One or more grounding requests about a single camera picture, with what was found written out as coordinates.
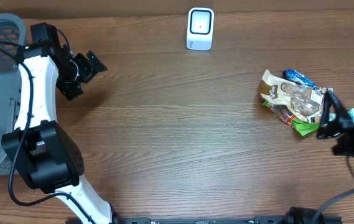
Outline light teal snack packet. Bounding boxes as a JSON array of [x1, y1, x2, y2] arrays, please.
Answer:
[[329, 108, 354, 122]]

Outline beige brown cookie bag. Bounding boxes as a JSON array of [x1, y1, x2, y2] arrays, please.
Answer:
[[259, 70, 333, 123]]

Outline green snack packet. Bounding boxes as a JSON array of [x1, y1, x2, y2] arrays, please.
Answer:
[[263, 100, 319, 136]]

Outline blue snack bar wrapper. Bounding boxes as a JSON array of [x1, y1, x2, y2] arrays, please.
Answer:
[[282, 69, 317, 88]]

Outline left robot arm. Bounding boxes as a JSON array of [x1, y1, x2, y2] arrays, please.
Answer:
[[1, 22, 120, 223]]

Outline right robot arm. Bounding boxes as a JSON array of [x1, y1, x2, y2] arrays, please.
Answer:
[[279, 90, 354, 223]]

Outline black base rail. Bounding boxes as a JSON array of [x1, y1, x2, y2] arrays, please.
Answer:
[[66, 216, 343, 224]]

